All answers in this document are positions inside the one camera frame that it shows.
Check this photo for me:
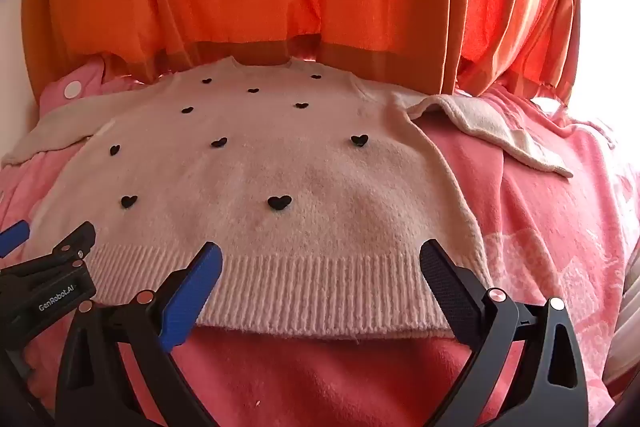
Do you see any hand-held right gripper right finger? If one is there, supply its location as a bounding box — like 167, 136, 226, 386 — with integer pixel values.
419, 239, 591, 427

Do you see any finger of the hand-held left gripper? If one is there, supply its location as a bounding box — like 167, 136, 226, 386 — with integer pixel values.
0, 221, 97, 290
0, 220, 32, 259

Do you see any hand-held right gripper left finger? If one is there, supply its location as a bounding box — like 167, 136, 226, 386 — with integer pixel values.
55, 242, 223, 427

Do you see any pink patterned blanket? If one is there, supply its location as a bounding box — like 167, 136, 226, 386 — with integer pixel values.
0, 79, 640, 427

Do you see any cream sweater with black hearts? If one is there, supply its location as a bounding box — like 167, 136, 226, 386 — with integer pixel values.
2, 56, 574, 341

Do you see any pink pillow with white dots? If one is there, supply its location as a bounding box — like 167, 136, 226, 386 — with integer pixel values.
40, 53, 151, 118

